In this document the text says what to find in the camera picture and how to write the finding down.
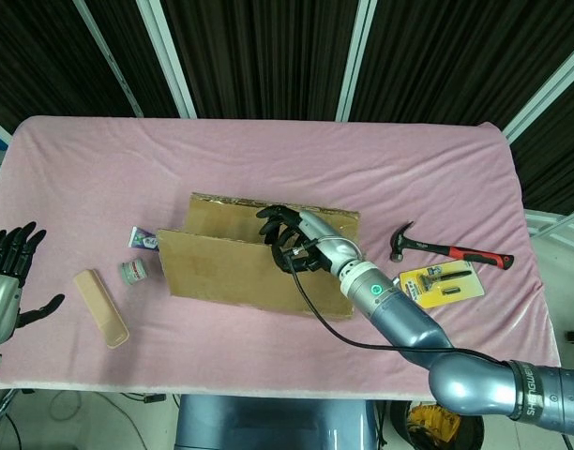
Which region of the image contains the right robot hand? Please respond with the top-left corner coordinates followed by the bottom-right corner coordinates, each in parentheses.
top-left (256, 203), bottom-right (363, 278)

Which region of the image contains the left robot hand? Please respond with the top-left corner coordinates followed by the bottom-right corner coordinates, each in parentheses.
top-left (0, 222), bottom-right (66, 347)

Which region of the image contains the cardboard box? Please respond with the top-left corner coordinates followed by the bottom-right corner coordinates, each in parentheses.
top-left (156, 191), bottom-right (362, 322)

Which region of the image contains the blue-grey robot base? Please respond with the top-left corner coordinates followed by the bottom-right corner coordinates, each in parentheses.
top-left (174, 393), bottom-right (377, 450)

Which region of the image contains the beige plastic case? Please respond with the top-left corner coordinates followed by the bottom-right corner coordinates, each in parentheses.
top-left (72, 268), bottom-right (130, 350)

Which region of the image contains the pink tablecloth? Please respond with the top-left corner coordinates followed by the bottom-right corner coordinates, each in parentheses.
top-left (0, 114), bottom-right (564, 403)

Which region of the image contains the yellow razor blister pack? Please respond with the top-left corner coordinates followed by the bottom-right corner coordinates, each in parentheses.
top-left (398, 260), bottom-right (485, 309)

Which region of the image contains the black red claw hammer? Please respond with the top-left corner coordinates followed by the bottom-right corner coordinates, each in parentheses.
top-left (389, 221), bottom-right (515, 272)

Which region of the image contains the small white cream jar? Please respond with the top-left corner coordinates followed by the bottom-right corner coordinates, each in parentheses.
top-left (117, 260), bottom-right (148, 286)

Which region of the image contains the purple white toothpaste tube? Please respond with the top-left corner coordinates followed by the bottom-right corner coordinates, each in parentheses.
top-left (128, 226), bottom-right (160, 251)

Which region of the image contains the black floor plug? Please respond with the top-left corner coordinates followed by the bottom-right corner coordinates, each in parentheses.
top-left (122, 392), bottom-right (167, 404)

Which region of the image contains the yellow bag in bin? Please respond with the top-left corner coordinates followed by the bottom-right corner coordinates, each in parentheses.
top-left (408, 405), bottom-right (460, 444)

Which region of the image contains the black waste bin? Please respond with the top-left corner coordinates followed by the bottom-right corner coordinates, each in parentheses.
top-left (390, 400), bottom-right (485, 450)

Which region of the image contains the black right hand cable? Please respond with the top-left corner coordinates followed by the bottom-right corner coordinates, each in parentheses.
top-left (286, 247), bottom-right (513, 365)

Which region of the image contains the wide white frame post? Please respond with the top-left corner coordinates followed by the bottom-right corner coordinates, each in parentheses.
top-left (136, 0), bottom-right (198, 119)

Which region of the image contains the thin white frame post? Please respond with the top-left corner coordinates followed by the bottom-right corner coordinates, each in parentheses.
top-left (73, 0), bottom-right (144, 118)

